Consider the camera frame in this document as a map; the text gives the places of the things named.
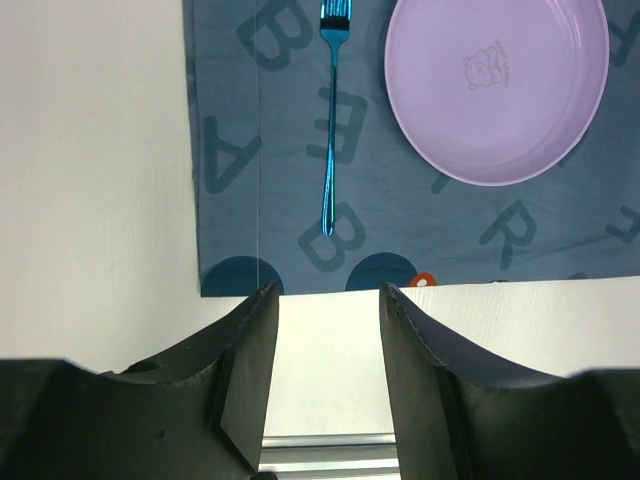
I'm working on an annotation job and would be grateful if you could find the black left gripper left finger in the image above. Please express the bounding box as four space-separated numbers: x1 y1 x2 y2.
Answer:
1 284 279 479

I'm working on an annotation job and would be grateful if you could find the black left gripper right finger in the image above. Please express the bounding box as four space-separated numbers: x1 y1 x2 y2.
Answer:
379 283 639 479

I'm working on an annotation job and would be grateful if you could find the purple plastic plate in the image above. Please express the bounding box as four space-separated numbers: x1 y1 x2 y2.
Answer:
384 1 609 186

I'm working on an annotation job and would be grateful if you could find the blue letter-print placemat cloth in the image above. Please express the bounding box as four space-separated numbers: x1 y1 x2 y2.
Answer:
183 1 639 297

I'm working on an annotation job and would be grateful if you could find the blue metallic fork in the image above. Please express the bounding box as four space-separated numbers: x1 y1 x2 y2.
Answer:
320 0 352 237

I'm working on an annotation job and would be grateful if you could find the aluminium mounting rail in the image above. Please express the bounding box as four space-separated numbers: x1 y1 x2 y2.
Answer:
259 434 401 479

